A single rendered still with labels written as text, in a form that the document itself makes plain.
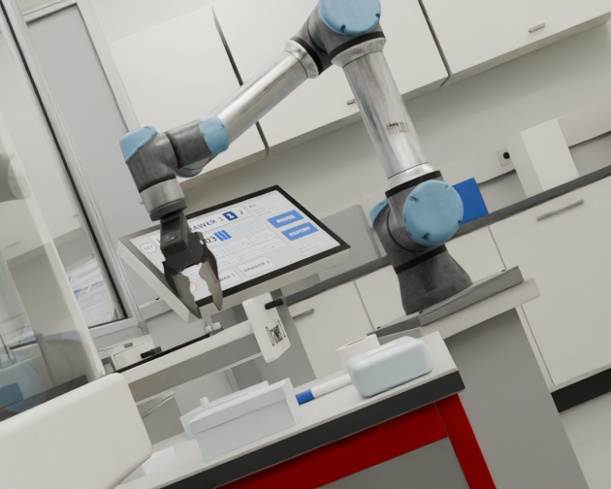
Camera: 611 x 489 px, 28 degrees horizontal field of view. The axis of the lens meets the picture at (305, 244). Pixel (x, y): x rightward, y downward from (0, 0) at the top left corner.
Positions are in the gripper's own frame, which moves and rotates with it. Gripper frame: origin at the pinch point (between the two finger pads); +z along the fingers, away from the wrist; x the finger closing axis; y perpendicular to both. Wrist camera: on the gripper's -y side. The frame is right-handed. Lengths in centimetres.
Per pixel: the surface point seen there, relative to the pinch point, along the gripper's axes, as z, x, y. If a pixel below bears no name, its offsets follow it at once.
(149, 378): 7.5, 10.9, -17.5
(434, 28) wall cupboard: -81, -92, 336
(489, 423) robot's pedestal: 42, -39, 17
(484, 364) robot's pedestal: 31, -43, 19
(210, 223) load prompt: -21, 5, 90
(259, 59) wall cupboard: -99, -13, 326
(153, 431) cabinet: 18.2, 22.8, 19.7
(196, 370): 9.2, 2.9, -17.5
